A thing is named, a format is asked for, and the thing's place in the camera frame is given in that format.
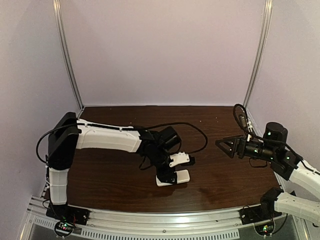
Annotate white remote control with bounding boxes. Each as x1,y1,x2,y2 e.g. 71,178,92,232
155,169,191,187

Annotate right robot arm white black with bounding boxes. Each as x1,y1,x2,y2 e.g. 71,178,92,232
215,122,320,226

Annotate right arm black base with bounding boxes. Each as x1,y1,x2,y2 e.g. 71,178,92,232
238,187,284,238

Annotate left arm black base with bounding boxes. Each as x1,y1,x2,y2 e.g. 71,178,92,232
42,199,91,239

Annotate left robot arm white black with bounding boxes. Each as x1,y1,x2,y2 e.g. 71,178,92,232
47,112,190,206

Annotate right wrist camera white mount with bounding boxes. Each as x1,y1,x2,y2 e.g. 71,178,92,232
238,114,254,142

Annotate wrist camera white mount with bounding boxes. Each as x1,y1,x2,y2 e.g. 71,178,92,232
169,152,196,168
238,114,254,142

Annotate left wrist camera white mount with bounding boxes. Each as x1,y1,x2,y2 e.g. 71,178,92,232
169,152,196,168

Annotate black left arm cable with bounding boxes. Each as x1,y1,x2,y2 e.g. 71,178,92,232
35,121,209,168

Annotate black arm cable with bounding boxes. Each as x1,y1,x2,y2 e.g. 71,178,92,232
35,121,209,168
232,103,320,173

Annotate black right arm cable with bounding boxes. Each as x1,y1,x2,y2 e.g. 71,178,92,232
232,103,320,173

